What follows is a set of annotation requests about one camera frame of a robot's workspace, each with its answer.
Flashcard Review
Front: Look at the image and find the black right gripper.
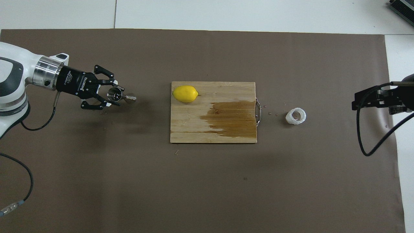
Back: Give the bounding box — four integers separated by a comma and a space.
352, 74, 414, 115

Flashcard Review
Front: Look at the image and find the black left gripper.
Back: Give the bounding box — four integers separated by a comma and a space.
56, 65, 125, 111

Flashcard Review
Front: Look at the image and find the steel double jigger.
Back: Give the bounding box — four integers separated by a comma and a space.
107, 87, 137, 105

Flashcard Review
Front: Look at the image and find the small clear plastic cup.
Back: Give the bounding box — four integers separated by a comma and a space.
285, 107, 307, 125

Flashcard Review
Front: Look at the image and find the yellow lemon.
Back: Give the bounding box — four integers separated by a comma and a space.
172, 85, 199, 103

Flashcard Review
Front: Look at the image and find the wooden cutting board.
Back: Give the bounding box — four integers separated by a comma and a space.
170, 81, 261, 144

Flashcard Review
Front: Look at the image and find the black ribbed device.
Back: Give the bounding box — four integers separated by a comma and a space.
387, 0, 414, 18

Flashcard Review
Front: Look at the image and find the brown paper table mat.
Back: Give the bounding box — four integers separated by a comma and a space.
0, 28, 406, 233

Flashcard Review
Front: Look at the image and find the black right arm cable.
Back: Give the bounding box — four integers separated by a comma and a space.
356, 82, 414, 157

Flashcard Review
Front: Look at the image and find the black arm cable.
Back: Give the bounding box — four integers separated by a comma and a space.
356, 82, 414, 157
0, 91, 60, 216

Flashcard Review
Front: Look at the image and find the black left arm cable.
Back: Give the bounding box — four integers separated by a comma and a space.
0, 91, 60, 216

